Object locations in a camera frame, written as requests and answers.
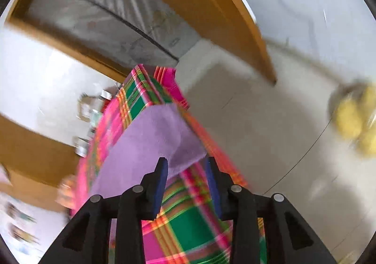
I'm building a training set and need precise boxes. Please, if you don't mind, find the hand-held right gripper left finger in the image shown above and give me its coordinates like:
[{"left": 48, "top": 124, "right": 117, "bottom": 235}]
[{"left": 38, "top": 158, "right": 168, "bottom": 264}]

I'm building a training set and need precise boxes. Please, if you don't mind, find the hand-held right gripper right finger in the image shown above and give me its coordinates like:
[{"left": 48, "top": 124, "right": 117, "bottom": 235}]
[{"left": 206, "top": 157, "right": 337, "bottom": 264}]

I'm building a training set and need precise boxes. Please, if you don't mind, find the purple fleece garment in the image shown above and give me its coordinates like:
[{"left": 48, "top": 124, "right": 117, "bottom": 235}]
[{"left": 90, "top": 104, "right": 206, "bottom": 203}]

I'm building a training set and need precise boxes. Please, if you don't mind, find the pink green plaid bed sheet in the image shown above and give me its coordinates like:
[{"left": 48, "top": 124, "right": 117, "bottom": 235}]
[{"left": 70, "top": 64, "right": 268, "bottom": 264}]

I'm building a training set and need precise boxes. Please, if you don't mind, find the bag of oranges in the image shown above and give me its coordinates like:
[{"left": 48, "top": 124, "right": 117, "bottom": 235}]
[{"left": 56, "top": 174, "right": 79, "bottom": 209}]

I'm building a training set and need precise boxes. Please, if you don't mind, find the brown cardboard box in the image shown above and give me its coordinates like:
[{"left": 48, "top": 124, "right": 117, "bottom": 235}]
[{"left": 78, "top": 94, "right": 103, "bottom": 122}]

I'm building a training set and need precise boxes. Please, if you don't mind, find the wooden wardrobe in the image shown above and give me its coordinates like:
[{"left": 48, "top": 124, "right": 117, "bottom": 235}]
[{"left": 0, "top": 114, "right": 83, "bottom": 212}]

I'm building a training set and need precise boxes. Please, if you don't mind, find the yellow pomelo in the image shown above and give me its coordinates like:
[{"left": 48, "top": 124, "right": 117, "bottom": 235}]
[
  {"left": 360, "top": 85, "right": 376, "bottom": 118},
  {"left": 335, "top": 98, "right": 365, "bottom": 139},
  {"left": 354, "top": 132, "right": 376, "bottom": 159}
]

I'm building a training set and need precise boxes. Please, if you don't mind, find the clear bag of pomelos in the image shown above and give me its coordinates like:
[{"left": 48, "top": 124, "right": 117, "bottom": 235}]
[{"left": 328, "top": 79, "right": 376, "bottom": 159}]

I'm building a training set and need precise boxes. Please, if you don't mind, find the clear plastic door curtain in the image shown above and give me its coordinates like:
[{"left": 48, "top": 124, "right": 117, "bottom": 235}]
[{"left": 28, "top": 0, "right": 203, "bottom": 67}]

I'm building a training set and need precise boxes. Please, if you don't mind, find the cartoon wall sticker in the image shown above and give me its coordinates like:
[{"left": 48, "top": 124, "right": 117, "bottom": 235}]
[{"left": 0, "top": 193, "right": 42, "bottom": 256}]

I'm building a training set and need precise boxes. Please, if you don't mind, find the wooden door frame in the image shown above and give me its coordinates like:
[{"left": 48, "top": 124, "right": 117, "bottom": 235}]
[{"left": 6, "top": 0, "right": 138, "bottom": 82}]

